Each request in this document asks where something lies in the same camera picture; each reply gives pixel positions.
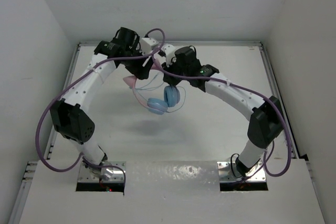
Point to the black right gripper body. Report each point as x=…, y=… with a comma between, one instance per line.
x=175, y=67

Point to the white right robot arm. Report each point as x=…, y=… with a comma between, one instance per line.
x=264, y=125

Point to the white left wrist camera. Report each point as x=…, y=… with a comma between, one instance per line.
x=147, y=44

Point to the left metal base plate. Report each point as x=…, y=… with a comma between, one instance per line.
x=112, y=174

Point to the pink blue cat-ear headphones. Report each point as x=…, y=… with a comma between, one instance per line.
x=171, y=95

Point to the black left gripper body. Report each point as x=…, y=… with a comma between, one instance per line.
x=134, y=66

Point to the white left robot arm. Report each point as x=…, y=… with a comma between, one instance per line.
x=69, y=112

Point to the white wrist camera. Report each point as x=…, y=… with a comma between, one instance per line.
x=147, y=44
x=168, y=51

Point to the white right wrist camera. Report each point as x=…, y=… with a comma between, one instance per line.
x=168, y=51

